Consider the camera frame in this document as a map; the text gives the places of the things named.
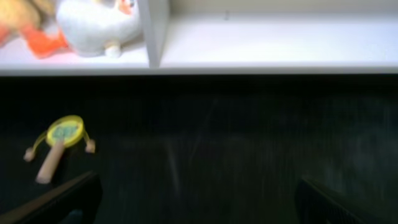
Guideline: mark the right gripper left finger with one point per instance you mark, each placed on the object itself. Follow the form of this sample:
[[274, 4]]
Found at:
[[62, 205]]

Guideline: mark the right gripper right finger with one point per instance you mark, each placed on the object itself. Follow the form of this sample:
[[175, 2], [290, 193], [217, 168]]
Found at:
[[326, 208]]

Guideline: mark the yellow rattle drum toy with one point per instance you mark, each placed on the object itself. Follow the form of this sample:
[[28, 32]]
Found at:
[[63, 132]]

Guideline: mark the white shelf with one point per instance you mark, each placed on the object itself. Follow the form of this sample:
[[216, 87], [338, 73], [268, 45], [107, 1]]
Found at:
[[264, 40]]

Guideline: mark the white plush duck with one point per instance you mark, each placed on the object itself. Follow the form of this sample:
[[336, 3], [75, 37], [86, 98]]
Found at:
[[96, 28]]

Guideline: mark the yellow plush duck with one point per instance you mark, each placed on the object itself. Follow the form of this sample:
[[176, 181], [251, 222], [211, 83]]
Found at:
[[18, 12]]

